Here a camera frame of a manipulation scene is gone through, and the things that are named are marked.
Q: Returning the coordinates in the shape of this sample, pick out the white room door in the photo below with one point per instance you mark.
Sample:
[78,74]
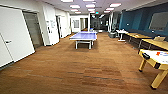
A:
[16,35]

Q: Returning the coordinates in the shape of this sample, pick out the grey elevator door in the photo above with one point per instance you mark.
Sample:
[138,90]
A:
[33,30]

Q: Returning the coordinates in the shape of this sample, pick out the white table with dishes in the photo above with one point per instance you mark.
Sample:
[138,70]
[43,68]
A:
[156,60]

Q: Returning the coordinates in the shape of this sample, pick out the white door with window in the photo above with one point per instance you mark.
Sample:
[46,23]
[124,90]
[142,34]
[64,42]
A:
[76,24]

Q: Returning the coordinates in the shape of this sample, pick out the ceiling light panel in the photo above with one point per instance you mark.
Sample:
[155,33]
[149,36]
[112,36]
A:
[75,6]
[66,0]
[115,5]
[90,5]

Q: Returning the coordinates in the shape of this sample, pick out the white round table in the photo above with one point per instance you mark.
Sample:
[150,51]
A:
[122,32]

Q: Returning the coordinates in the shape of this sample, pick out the blue ping-pong table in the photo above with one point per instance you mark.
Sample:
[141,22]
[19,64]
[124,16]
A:
[83,35]

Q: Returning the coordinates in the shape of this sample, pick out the small wall notice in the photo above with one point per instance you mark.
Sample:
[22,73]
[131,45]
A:
[52,24]

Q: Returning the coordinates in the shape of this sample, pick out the dark hallway doorway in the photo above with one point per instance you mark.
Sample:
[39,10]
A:
[60,26]

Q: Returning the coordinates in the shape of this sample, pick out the dark low seat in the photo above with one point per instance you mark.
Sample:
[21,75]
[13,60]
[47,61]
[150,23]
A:
[112,34]

